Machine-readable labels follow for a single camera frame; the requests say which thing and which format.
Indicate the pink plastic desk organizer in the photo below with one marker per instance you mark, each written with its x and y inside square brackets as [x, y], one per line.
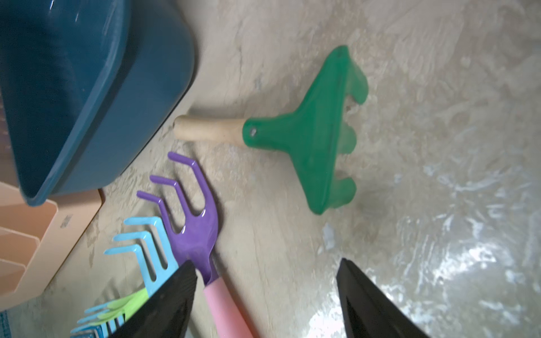
[35, 241]

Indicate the dark teal storage box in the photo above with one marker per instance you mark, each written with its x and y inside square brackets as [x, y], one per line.
[86, 85]

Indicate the purple shovel pink handle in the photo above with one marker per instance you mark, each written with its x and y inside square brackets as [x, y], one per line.
[195, 243]

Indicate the light blue fork rake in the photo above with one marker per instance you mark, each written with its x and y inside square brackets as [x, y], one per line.
[88, 325]

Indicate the dark green rake wooden handle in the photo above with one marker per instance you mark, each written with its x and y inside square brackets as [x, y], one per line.
[313, 135]

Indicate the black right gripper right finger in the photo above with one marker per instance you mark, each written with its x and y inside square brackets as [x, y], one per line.
[366, 310]

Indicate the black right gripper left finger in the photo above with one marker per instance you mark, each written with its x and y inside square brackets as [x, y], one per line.
[167, 313]

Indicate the green trowel wooden handle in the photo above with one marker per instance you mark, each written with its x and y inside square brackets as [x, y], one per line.
[126, 306]

